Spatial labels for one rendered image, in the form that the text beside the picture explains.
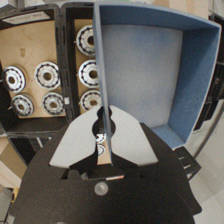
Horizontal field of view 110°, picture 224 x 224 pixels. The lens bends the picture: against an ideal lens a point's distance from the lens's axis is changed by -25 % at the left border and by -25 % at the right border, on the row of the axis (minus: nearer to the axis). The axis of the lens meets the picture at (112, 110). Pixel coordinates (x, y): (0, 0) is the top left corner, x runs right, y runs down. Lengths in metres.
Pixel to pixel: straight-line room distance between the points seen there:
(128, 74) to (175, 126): 0.15
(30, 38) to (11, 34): 0.08
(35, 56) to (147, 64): 0.38
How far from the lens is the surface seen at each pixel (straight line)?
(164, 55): 0.20
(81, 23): 0.42
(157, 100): 0.21
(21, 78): 0.46
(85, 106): 0.42
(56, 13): 0.33
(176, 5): 0.53
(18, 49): 0.49
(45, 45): 0.44
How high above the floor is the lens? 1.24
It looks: 58 degrees down
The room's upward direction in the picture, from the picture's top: 160 degrees clockwise
